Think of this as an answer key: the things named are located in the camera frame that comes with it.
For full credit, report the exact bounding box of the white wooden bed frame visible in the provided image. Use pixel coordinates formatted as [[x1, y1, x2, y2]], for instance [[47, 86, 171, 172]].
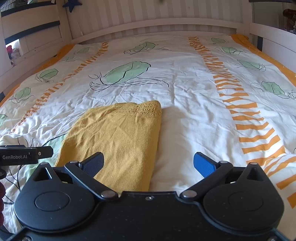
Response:
[[1, 1, 295, 96]]

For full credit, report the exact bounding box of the left hand in maroon sleeve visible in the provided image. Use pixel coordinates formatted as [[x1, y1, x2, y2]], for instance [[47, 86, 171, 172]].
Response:
[[0, 168, 6, 226]]

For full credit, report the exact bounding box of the blue star decoration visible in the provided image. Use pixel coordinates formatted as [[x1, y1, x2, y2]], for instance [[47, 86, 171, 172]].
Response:
[[63, 0, 82, 13]]

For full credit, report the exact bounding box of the white leaf-print duvet cover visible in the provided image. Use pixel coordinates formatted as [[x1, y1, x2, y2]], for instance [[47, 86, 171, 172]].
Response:
[[1, 35, 295, 239]]

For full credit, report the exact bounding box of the mustard yellow knit garment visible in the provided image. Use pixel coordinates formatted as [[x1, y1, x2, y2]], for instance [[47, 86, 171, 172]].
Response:
[[55, 100, 162, 193]]

